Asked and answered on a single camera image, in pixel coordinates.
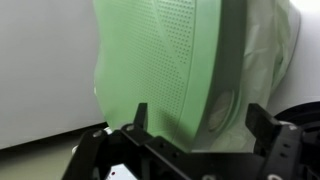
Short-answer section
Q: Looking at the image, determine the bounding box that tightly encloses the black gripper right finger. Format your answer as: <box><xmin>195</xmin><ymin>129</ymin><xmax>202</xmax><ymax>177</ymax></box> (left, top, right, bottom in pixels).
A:
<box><xmin>245</xmin><ymin>103</ymin><xmax>282</xmax><ymax>147</ymax></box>

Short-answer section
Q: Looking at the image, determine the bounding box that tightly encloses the green bin liner bag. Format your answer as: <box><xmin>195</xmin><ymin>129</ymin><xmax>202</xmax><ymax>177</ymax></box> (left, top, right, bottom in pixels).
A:
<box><xmin>208</xmin><ymin>0</ymin><xmax>300</xmax><ymax>152</ymax></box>

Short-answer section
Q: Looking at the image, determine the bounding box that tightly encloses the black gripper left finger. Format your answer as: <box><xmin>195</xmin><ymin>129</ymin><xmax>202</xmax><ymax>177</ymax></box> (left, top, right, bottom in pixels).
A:
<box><xmin>134</xmin><ymin>103</ymin><xmax>148</xmax><ymax>130</ymax></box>

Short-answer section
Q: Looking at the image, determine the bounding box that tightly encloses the green bin lid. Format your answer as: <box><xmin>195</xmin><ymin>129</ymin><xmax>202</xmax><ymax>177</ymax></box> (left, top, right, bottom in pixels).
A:
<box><xmin>93</xmin><ymin>0</ymin><xmax>248</xmax><ymax>151</ymax></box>

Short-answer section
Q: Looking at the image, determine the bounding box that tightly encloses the white electric stove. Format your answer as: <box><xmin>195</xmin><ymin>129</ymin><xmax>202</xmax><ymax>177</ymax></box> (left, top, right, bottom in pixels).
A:
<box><xmin>0</xmin><ymin>0</ymin><xmax>320</xmax><ymax>180</ymax></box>

